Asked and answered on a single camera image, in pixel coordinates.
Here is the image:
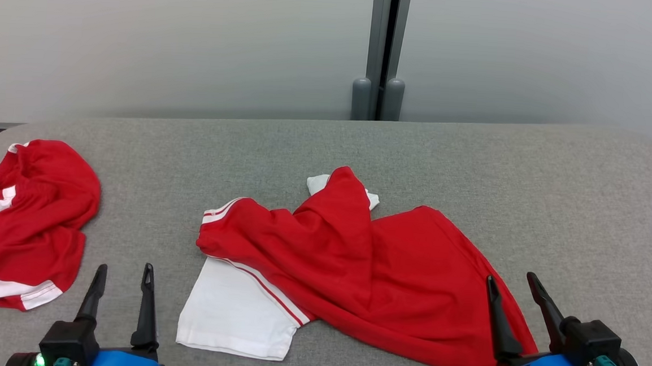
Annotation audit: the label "grey cylindrical post foot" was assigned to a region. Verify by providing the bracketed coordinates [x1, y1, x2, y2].
[350, 76, 373, 122]
[380, 77, 407, 123]

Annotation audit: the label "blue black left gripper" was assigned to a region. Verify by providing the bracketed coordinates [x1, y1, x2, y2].
[6, 254, 176, 366]

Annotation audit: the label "grey metal partition post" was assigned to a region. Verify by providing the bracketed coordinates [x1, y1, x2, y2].
[362, 0, 413, 123]

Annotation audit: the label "red shorts with white stripes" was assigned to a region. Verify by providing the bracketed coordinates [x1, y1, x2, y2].
[0, 137, 105, 316]

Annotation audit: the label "red jersey with black number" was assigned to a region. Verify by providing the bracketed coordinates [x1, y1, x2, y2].
[175, 156, 549, 366]

